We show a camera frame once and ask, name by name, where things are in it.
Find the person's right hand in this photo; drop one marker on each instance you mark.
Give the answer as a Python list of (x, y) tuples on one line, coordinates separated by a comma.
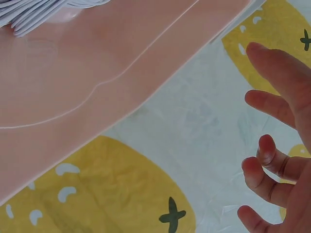
[(298, 102)]

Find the person's right thumb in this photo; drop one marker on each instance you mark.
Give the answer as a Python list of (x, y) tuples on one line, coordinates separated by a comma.
[(272, 63)]

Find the translucent pink plastic board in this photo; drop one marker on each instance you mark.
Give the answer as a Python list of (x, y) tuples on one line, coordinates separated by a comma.
[(97, 72)]

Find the stack of pale blue sheets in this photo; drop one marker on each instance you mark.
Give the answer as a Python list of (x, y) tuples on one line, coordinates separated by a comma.
[(36, 14)]

